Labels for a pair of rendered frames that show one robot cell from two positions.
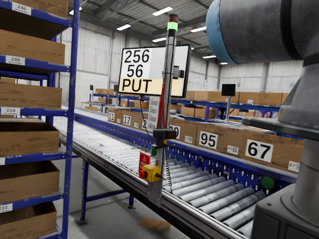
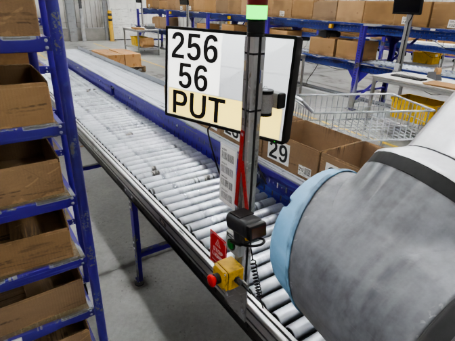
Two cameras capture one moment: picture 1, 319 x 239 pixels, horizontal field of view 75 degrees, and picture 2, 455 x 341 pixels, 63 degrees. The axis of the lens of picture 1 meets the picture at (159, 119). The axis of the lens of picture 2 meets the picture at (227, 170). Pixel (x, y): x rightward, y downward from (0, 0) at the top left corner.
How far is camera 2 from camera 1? 0.43 m
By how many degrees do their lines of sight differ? 20
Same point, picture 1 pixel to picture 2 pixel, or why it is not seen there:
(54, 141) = (64, 242)
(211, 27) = (277, 273)
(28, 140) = (22, 251)
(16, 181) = (19, 306)
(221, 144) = not seen: hidden behind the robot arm
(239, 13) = (320, 312)
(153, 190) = (233, 294)
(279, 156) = not seen: outside the picture
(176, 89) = (271, 127)
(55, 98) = (51, 178)
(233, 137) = not seen: hidden behind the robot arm
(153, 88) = (227, 117)
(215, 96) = (380, 13)
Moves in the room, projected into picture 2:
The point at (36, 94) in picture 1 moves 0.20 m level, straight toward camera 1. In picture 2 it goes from (16, 180) to (11, 220)
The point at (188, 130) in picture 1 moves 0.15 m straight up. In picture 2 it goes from (304, 155) to (308, 123)
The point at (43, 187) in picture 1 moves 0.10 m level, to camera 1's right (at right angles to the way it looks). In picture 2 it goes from (62, 304) to (94, 307)
